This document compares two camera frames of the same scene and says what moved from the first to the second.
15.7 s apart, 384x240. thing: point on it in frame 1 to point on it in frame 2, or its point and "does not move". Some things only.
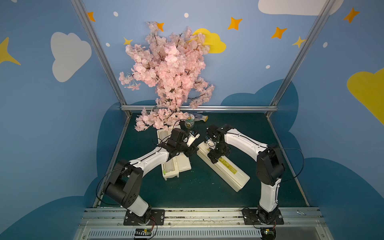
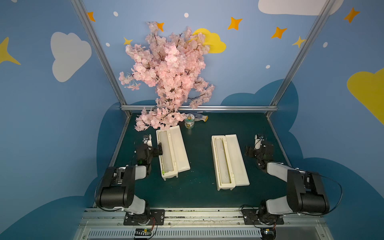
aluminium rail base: x=203 y=223 does not move
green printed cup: x=189 y=122 does not move
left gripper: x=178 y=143 to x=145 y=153
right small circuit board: x=268 y=233 does not move
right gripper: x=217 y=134 to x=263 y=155
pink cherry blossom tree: x=172 y=65 does not move
